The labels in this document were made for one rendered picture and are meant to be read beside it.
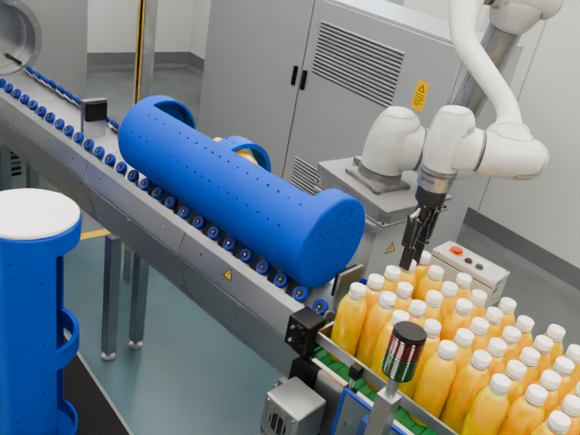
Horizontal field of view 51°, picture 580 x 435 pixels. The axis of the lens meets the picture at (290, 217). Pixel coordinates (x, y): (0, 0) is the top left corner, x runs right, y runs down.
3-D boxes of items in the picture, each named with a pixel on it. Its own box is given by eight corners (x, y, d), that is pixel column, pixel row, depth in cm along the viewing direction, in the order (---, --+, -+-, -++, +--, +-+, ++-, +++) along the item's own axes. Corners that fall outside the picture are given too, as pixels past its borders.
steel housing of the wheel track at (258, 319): (36, 131, 318) (34, 66, 302) (356, 372, 197) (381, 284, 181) (-22, 139, 298) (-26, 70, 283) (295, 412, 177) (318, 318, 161)
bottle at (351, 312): (354, 348, 163) (371, 286, 154) (354, 367, 157) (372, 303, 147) (326, 343, 163) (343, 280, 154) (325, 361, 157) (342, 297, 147)
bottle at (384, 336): (371, 369, 157) (391, 306, 148) (398, 382, 154) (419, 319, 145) (360, 385, 151) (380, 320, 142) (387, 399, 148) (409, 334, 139)
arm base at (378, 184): (371, 160, 236) (375, 148, 234) (411, 189, 222) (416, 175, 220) (336, 165, 225) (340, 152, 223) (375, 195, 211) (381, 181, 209)
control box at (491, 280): (440, 267, 189) (450, 239, 184) (499, 300, 178) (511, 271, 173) (423, 277, 182) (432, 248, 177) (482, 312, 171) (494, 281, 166)
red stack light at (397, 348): (400, 336, 120) (405, 319, 118) (426, 354, 116) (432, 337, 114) (381, 348, 115) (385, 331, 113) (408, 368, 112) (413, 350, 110)
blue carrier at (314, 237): (177, 166, 236) (190, 94, 225) (349, 276, 187) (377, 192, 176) (112, 173, 215) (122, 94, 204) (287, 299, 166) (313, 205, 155)
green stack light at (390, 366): (393, 355, 122) (400, 336, 120) (419, 374, 118) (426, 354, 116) (374, 368, 117) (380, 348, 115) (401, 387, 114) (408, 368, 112)
